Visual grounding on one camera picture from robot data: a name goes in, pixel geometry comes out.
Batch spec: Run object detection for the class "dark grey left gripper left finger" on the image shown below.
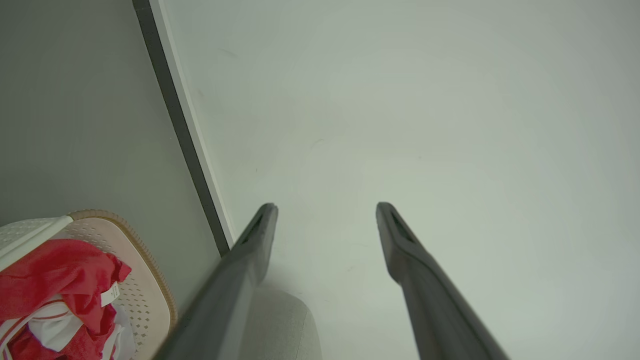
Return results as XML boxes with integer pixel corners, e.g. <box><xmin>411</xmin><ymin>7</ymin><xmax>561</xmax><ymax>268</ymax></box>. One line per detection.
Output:
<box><xmin>152</xmin><ymin>202</ymin><xmax>279</xmax><ymax>360</ymax></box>

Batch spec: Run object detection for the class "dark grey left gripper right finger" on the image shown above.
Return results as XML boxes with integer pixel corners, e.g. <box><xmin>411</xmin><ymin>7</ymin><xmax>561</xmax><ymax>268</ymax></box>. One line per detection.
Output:
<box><xmin>375</xmin><ymin>201</ymin><xmax>510</xmax><ymax>360</ymax></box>

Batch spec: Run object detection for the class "red garment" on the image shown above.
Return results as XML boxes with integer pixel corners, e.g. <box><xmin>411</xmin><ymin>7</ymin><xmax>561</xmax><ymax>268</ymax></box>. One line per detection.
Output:
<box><xmin>0</xmin><ymin>238</ymin><xmax>133</xmax><ymax>360</ymax></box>

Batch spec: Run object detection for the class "white perforated laundry basket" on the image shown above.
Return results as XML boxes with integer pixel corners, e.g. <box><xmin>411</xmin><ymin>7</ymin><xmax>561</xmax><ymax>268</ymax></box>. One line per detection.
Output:
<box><xmin>0</xmin><ymin>209</ymin><xmax>179</xmax><ymax>360</ymax></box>

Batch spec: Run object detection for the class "grey fabric sofa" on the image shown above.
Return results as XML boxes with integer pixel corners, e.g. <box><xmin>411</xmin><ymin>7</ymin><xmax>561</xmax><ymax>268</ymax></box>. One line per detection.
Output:
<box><xmin>235</xmin><ymin>287</ymin><xmax>324</xmax><ymax>360</ymax></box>

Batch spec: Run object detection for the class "dark grey and white baseboard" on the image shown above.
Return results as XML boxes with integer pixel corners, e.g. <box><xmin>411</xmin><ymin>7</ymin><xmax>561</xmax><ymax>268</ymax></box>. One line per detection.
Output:
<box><xmin>132</xmin><ymin>0</ymin><xmax>237</xmax><ymax>257</ymax></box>

